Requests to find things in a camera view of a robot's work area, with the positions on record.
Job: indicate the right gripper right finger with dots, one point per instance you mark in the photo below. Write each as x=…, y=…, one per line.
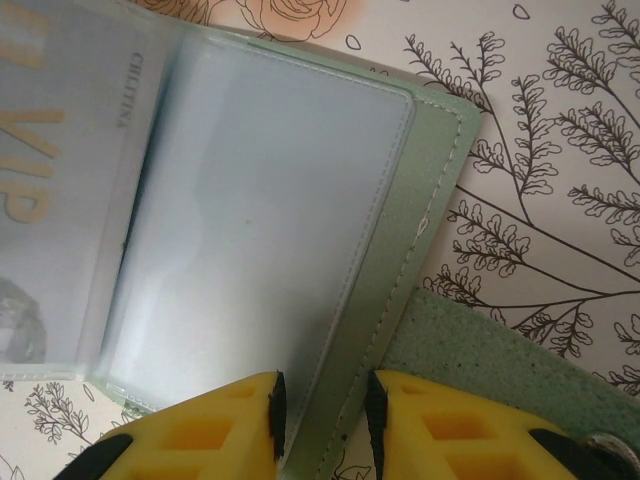
x=475, y=440

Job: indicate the white card gold VIP print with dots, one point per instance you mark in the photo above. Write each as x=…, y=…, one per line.
x=75, y=175

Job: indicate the green card holder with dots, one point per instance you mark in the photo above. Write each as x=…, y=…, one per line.
x=280, y=210

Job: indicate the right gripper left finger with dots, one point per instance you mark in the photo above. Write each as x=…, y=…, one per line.
x=200, y=440

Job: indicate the floral patterned table cover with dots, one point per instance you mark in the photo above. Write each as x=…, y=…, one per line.
x=550, y=150

